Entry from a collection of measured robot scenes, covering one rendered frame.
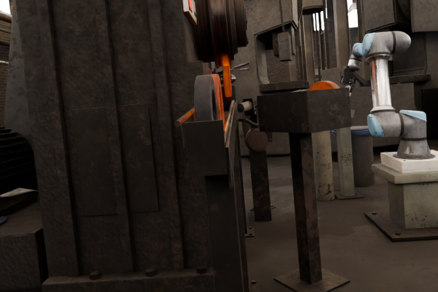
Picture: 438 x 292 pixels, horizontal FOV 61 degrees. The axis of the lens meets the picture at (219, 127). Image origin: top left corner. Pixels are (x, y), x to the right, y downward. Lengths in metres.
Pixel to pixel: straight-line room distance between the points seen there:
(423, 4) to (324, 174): 3.11
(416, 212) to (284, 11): 3.10
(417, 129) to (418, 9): 3.22
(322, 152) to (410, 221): 0.76
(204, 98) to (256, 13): 3.96
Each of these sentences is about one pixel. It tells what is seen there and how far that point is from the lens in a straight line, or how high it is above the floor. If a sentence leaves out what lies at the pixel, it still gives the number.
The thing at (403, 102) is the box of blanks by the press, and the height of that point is 0.55.
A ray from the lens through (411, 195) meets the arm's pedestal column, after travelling 2.05.
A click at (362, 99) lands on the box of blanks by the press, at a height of 0.62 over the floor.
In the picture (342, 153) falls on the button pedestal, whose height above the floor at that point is 0.30.
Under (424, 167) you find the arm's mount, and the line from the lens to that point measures 2.02.
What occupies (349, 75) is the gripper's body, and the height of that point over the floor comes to 0.81.
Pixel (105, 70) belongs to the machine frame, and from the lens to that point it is 1.49.
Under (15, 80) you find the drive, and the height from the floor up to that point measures 0.95.
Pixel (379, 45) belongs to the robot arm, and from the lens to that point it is 2.09.
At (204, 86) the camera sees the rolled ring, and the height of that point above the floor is 0.74.
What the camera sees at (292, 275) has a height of 0.01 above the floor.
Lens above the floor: 0.70
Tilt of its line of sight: 4 degrees down
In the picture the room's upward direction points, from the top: 5 degrees counter-clockwise
